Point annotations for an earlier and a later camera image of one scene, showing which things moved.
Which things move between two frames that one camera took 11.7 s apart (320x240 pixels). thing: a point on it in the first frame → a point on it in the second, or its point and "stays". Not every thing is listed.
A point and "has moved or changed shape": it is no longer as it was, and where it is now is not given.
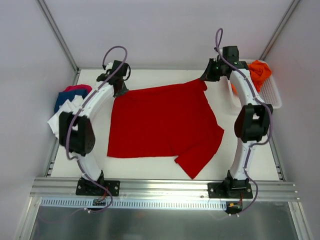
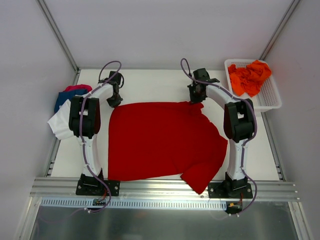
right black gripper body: [211, 72] → [196, 97]
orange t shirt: [259, 71] stays
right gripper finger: [212, 73] → [197, 98]
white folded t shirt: [69, 106] stays
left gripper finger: [120, 88] → [114, 101]
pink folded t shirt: [78, 87] stays
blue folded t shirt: [64, 96] stays
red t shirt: [174, 121] has moved or changed shape
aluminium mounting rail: [51, 188] stays
